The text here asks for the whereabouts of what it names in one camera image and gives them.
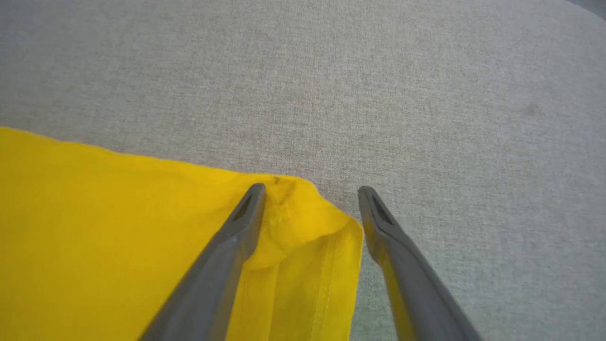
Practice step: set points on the yellow t-shirt garment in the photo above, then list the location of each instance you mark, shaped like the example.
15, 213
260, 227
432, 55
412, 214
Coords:
118, 237

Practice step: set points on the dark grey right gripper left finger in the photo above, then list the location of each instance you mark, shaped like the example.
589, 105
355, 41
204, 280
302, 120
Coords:
213, 279

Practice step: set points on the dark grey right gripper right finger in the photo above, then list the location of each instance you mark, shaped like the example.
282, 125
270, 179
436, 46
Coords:
416, 284

